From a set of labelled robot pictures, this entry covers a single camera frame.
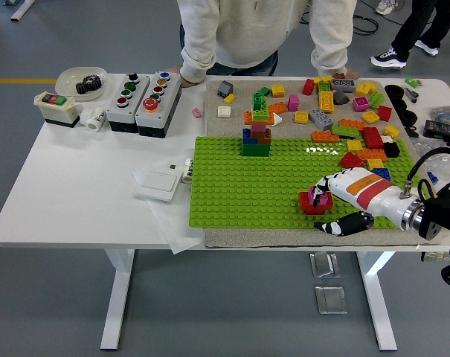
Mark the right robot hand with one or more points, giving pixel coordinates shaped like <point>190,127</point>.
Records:
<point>373,193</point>

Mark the person's left hand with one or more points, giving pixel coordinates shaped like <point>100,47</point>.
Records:
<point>352,73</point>

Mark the person's right hand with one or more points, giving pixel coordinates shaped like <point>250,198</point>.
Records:
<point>175,69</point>

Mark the blue two-by-two brick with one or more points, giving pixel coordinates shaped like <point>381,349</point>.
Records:
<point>381,174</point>

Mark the magenta two-by-two brick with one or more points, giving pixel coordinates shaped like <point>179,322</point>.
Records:
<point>321,201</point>

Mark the person's right forearm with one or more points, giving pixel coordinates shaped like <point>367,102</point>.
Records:
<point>198,56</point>

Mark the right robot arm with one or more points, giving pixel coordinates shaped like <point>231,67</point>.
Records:
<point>431,219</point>

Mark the person's left forearm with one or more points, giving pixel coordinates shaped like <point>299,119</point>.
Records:
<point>330,52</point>

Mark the brown brick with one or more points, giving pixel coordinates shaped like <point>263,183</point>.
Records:
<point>339,75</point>

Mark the grey brick with rings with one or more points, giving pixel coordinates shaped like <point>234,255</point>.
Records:
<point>343,85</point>

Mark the small yellow brick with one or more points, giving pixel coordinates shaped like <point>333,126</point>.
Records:
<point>229,99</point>
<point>317,80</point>

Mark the long yellow brick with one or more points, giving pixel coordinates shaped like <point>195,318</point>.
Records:
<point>326,101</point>

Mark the orange brick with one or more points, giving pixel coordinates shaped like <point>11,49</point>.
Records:
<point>371,154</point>
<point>325,137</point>
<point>351,123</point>
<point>278,108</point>

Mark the black brick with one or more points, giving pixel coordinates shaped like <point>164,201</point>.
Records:
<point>392,149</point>

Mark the small pink brick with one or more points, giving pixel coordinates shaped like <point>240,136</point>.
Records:
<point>197,112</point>

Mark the dark grey slope brick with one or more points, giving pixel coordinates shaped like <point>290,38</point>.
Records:
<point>224,89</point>

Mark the grey two-by-four brick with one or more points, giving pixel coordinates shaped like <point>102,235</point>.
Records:
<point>321,118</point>

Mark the red two-by-four brick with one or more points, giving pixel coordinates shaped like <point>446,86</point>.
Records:
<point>306,205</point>
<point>371,138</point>

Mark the long green brick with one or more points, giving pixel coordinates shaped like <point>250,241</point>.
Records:
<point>343,131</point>

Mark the white flat brick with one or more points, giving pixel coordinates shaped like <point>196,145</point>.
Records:
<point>224,111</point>

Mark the small white slope brick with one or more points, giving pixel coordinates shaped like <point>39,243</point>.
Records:
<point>277,119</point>

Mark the multicoloured brick tower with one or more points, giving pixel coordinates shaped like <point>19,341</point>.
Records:
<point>255,149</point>

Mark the control box with emergency stop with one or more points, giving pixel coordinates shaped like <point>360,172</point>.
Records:
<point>161,116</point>

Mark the small green block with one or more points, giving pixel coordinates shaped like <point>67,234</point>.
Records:
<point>410,81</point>

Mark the small blue part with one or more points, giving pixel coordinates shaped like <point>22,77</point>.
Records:
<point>433,177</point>

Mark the metal hand tool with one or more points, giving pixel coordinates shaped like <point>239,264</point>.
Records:
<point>410,94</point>

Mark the person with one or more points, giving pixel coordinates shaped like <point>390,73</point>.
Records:
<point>254,33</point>
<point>410,37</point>
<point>385,5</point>

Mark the small black part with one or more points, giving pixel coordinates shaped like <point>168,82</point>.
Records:
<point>412,131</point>

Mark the three-button control box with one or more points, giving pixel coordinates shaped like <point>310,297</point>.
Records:
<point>115,115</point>

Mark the desk control panel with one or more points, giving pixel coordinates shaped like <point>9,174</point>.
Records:
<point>431,257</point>

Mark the metal floor socket cover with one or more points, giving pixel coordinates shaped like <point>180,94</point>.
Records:
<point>324,264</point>
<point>331,299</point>

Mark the black metal gears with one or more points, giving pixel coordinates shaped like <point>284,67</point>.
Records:
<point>87,85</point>

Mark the black electronic module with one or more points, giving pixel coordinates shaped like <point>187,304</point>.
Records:
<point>440,128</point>

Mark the white pipe tee fitting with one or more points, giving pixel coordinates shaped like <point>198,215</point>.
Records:
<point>94,119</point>

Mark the white table leg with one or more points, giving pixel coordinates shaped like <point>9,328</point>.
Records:
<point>377,297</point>
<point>120,290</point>

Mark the small white printed fitting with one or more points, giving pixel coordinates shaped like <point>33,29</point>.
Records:
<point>187,173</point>

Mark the white bowl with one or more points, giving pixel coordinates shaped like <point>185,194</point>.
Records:
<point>65,80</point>

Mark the green studded baseplate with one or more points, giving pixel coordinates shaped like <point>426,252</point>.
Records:
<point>247,193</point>

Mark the grey-brown mat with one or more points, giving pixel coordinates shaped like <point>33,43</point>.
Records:
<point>247,238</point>

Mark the white table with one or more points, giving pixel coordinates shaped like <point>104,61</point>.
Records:
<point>79,167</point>

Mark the translucent white sheet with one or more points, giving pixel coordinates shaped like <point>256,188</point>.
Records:
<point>172,232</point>

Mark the white furniture foot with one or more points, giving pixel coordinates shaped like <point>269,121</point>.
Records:
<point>22,9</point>

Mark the white wall switch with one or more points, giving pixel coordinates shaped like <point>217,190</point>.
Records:
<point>157,184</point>

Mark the beige red-green switch box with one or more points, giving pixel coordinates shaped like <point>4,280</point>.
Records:
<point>57,113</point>

